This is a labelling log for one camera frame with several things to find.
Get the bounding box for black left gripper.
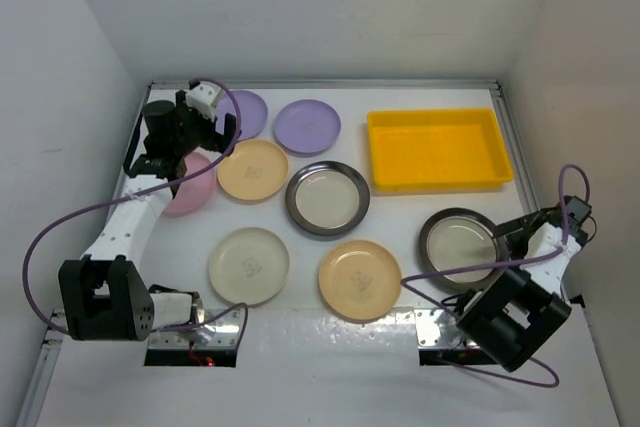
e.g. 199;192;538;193
171;90;240;157

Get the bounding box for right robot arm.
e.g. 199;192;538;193
448;196;592;372

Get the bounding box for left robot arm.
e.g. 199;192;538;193
58;82;239;341

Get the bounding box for yellow plastic bin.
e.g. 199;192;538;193
367;108;514;193

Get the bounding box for orange plate upper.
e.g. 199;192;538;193
217;139;289;202

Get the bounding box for orange plate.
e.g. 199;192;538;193
318;240;402;324
217;139;289;202

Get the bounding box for purple plate left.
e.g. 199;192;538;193
215;90;268;141

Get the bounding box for purple plate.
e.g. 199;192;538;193
273;99;342;155
215;90;268;141

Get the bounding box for pink plate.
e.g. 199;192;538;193
163;152;217;215

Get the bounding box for purple plate right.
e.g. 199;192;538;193
273;99;342;155

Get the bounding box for orange plate lower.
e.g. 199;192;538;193
318;240;402;324

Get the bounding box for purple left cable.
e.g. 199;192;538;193
23;77;249;337

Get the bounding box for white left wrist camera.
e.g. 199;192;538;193
185;82;224;120

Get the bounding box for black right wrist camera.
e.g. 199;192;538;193
559;196;592;247

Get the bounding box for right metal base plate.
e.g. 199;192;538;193
414;308;478;350

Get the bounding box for metal base plate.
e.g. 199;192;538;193
414;308;478;350
147;305;248;352

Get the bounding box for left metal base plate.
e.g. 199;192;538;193
147;305;248;352

